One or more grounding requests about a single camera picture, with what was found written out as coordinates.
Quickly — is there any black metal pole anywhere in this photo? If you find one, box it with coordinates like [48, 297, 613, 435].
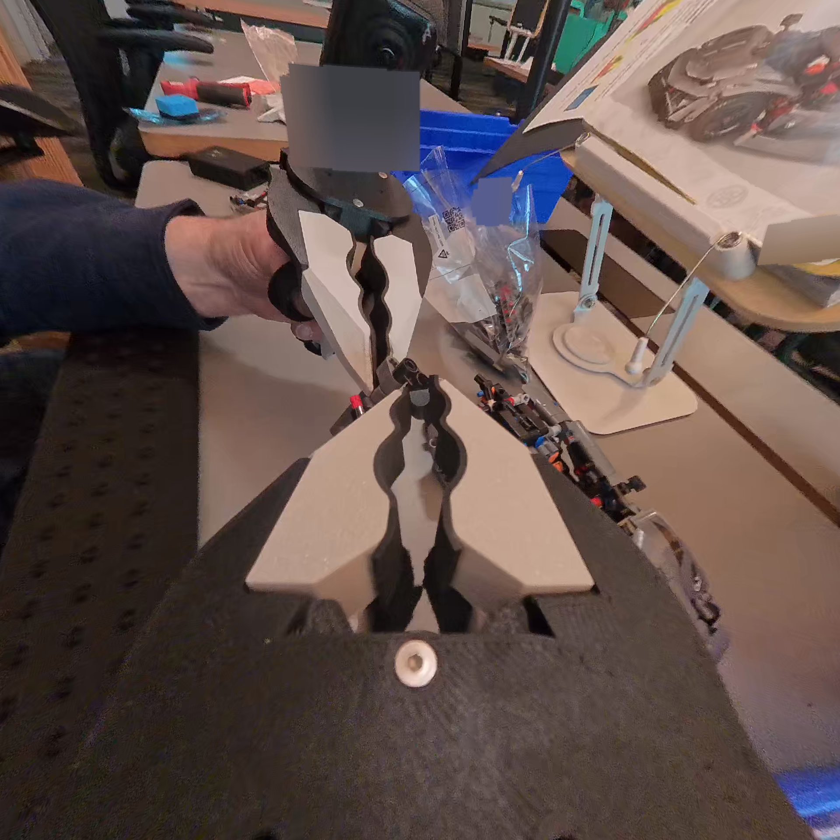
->
[515, 0, 572, 122]

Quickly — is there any person's left forearm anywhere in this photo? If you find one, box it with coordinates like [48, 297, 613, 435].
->
[0, 180, 227, 342]

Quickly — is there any red handled tool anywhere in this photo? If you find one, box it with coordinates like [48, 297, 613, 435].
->
[161, 77, 253, 110]

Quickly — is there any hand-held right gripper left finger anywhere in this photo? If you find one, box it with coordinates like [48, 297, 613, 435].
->
[245, 387, 404, 619]

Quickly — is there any white instruction booklet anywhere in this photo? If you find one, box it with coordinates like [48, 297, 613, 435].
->
[594, 0, 840, 247]

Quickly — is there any black power brick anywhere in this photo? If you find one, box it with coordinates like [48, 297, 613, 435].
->
[187, 147, 273, 189]

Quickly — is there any person's left hand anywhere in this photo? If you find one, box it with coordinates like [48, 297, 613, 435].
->
[164, 211, 327, 357]

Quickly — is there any black office chair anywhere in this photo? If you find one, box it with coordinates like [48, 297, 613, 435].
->
[33, 0, 217, 191]

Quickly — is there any clear bag of grey parts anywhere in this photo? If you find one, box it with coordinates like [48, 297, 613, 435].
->
[403, 147, 546, 385]

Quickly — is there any grey red lego subassembly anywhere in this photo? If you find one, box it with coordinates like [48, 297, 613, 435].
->
[331, 357, 441, 454]

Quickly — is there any wooden pillar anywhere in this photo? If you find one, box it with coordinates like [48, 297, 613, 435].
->
[0, 33, 83, 188]

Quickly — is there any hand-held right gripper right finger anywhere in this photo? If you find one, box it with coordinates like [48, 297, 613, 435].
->
[433, 378, 596, 616]

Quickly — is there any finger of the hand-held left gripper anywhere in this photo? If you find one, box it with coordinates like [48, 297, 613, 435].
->
[360, 238, 424, 383]
[297, 210, 376, 395]

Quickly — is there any blue sponge block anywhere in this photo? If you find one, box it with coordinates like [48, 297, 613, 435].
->
[154, 95, 206, 123]

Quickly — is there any page holder cord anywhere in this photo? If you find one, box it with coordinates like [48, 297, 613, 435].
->
[626, 233, 746, 376]
[512, 134, 592, 193]

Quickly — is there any white wooden book stand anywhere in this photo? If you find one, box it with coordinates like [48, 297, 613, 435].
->
[528, 134, 840, 435]

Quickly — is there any blue plastic bin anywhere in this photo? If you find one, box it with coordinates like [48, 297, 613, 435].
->
[394, 110, 572, 224]

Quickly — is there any small clear bag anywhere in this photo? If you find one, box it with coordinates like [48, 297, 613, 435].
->
[241, 20, 299, 93]

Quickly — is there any partly built lego car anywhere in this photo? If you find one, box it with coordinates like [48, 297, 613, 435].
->
[472, 374, 723, 651]

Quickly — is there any black dotted edge pad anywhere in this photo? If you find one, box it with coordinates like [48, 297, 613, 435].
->
[0, 331, 201, 788]

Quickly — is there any light wooden desk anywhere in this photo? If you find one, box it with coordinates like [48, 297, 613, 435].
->
[138, 29, 473, 161]

